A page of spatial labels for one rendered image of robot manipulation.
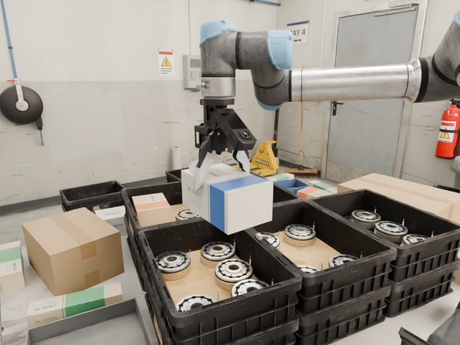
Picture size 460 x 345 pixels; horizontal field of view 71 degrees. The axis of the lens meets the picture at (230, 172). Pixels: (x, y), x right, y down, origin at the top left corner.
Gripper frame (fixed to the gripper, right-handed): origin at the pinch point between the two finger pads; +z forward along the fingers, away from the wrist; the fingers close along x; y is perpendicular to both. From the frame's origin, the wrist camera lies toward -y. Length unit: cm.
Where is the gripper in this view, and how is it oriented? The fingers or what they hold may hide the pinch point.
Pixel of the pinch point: (224, 187)
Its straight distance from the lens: 75.0
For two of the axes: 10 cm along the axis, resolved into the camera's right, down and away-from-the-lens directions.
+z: 0.0, 9.6, 2.8
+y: -5.8, -2.2, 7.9
